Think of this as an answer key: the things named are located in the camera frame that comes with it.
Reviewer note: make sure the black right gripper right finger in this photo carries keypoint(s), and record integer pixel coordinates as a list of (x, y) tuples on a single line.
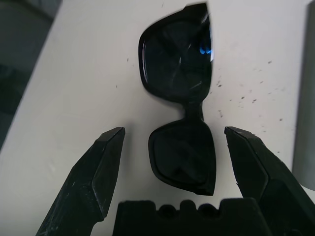
[(278, 186)]

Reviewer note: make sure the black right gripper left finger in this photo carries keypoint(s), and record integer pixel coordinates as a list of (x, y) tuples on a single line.
[(81, 191)]

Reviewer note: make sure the grey glasses case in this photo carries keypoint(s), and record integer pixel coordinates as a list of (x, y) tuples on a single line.
[(306, 98)]

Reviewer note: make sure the black sunglasses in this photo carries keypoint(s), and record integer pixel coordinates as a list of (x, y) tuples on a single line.
[(177, 61)]

